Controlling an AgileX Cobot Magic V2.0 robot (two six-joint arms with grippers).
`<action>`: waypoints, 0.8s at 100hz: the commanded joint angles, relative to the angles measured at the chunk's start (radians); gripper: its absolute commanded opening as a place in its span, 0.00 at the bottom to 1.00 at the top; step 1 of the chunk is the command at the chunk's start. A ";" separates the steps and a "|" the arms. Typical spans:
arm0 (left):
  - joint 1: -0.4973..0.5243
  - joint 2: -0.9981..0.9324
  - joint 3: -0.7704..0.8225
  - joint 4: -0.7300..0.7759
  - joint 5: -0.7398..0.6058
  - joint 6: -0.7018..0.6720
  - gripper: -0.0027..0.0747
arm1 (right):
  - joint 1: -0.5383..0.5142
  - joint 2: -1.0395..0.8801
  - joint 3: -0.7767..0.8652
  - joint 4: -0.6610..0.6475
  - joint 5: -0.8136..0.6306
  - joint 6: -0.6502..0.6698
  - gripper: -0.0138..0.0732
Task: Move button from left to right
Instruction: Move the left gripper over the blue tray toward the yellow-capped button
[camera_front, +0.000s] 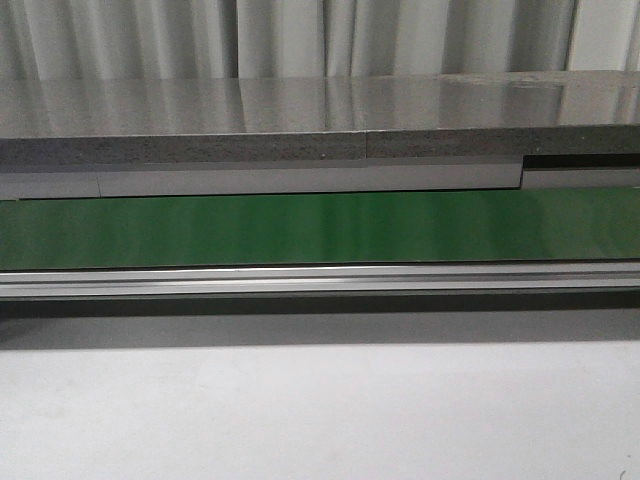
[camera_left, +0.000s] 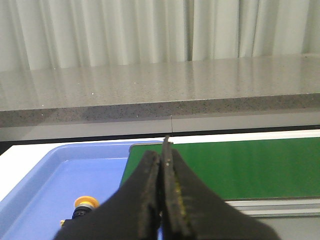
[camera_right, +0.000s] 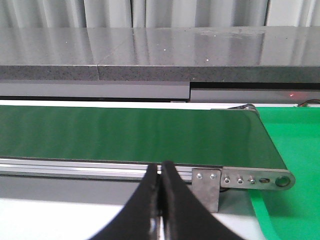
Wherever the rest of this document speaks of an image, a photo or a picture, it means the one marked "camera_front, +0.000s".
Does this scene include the aluminium conveyor front rail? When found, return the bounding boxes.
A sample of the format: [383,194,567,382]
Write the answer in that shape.
[1,260,639,299]

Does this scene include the grey conveyor back rail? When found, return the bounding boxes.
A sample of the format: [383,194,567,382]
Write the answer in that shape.
[1,153,639,200]

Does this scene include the green conveyor belt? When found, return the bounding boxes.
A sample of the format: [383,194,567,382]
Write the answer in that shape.
[1,188,639,271]

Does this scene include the white pleated curtain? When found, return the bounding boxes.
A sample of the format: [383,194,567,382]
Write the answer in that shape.
[1,1,639,80]

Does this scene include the grey stone counter slab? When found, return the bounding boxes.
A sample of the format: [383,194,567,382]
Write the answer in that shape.
[1,71,639,166]

